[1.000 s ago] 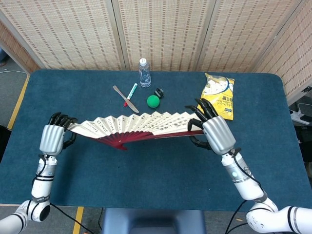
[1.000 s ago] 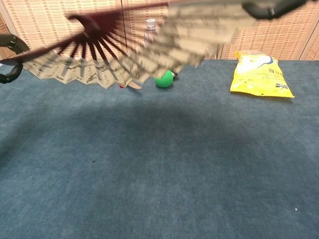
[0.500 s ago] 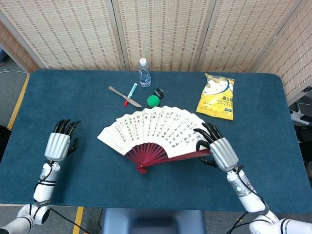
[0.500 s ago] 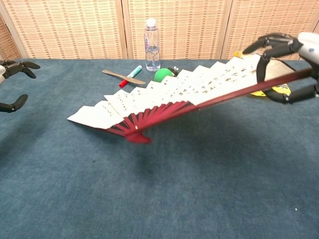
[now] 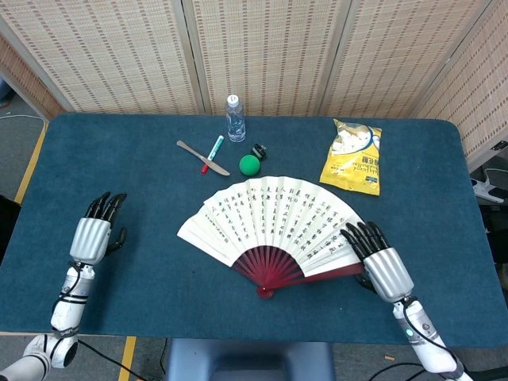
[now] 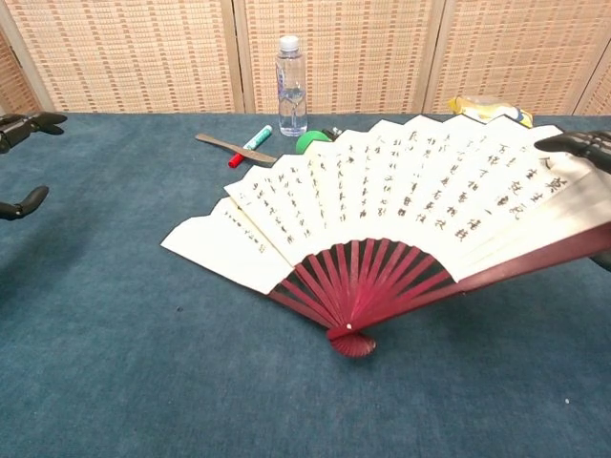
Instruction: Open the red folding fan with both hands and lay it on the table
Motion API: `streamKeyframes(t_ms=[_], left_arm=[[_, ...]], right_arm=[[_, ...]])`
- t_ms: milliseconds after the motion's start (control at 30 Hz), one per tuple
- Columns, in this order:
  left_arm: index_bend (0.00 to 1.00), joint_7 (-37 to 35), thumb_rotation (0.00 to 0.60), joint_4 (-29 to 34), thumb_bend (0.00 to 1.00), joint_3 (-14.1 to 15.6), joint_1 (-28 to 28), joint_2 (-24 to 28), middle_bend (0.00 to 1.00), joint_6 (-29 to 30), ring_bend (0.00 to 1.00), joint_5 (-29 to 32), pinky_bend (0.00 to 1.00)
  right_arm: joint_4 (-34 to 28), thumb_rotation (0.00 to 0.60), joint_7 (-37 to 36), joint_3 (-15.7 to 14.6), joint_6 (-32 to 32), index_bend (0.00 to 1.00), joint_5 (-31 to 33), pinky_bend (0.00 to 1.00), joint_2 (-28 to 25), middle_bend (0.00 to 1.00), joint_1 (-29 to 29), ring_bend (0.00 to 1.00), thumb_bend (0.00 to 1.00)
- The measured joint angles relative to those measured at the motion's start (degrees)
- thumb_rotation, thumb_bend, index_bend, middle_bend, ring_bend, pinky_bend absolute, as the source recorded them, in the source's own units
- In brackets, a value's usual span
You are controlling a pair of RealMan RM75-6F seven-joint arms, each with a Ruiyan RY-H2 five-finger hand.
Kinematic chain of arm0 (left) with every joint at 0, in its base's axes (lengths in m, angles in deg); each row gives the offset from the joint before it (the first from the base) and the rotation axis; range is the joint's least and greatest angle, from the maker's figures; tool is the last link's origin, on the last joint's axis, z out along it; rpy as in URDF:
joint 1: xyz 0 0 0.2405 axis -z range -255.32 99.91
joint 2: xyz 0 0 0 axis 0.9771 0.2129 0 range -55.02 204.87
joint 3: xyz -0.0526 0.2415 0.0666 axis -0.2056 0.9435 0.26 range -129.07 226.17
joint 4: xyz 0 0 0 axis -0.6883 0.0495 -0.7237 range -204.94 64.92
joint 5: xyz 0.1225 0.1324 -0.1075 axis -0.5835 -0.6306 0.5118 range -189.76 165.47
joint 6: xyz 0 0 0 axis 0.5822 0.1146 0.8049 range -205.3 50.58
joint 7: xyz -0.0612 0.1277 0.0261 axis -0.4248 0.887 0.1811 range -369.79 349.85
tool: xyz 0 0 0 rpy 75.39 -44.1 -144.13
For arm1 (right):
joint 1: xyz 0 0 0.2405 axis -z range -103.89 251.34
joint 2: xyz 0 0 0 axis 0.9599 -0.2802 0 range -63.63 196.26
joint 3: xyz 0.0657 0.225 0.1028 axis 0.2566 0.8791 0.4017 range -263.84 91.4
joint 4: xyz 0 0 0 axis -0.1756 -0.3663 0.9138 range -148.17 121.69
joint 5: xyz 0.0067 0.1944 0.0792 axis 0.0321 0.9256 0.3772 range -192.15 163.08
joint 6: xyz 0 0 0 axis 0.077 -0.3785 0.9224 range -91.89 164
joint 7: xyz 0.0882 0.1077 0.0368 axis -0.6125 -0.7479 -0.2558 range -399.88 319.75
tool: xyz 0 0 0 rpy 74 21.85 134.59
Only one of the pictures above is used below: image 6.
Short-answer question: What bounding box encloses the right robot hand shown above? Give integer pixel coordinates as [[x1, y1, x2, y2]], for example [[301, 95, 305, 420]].
[[533, 129, 611, 273]]

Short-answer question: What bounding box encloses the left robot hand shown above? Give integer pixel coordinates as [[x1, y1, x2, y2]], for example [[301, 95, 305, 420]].
[[0, 112, 68, 221]]

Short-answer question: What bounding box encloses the red ribbed paper folding fan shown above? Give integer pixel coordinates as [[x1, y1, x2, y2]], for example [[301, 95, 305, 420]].
[[159, 113, 611, 360]]

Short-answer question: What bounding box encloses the yellow snack bag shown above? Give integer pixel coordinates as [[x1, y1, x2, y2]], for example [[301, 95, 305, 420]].
[[447, 94, 534, 128]]

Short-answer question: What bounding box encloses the metal butter knife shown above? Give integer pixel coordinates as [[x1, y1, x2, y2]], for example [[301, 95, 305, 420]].
[[194, 133, 279, 168]]

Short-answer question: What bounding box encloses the white green marker red cap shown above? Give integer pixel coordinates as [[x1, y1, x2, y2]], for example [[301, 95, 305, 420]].
[[227, 124, 274, 169]]

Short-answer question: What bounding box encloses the clear plastic water bottle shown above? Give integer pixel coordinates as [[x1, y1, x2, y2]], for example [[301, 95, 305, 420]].
[[275, 35, 308, 137]]

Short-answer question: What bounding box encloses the green foam ball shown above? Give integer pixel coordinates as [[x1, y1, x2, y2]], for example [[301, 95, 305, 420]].
[[295, 129, 331, 155]]

